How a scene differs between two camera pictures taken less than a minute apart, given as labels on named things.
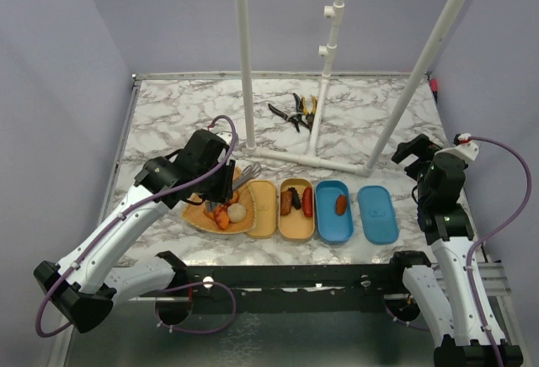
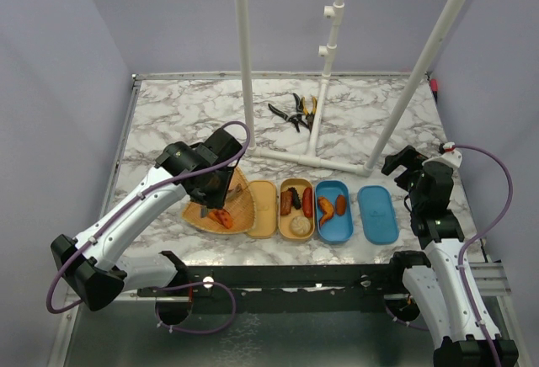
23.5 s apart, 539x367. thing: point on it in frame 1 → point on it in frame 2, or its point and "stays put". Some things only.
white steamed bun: [236, 212] → [300, 226]
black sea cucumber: [296, 199] stays put
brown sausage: [286, 198] stays put
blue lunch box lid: [380, 219] stays put
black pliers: [296, 118] stays put
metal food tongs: [249, 172] → [231, 193]
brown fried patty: [341, 204] stays put
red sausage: [307, 202] stays put
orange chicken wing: [210, 215] → [326, 206]
